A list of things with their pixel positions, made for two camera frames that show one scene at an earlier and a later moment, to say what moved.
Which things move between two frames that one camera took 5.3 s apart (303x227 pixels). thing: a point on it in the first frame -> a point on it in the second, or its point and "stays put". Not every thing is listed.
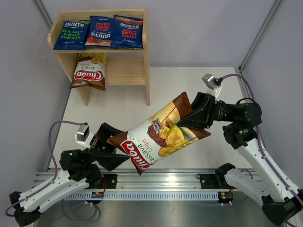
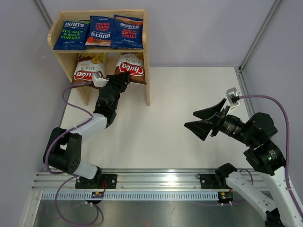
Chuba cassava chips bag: [160, 135] -> [133, 63]
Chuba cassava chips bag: [90, 71] stays put
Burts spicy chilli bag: [100, 32] stays put
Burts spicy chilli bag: [127, 32] stays put
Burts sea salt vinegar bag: [73, 36] stays put
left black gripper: [103, 151] -> [120, 80]
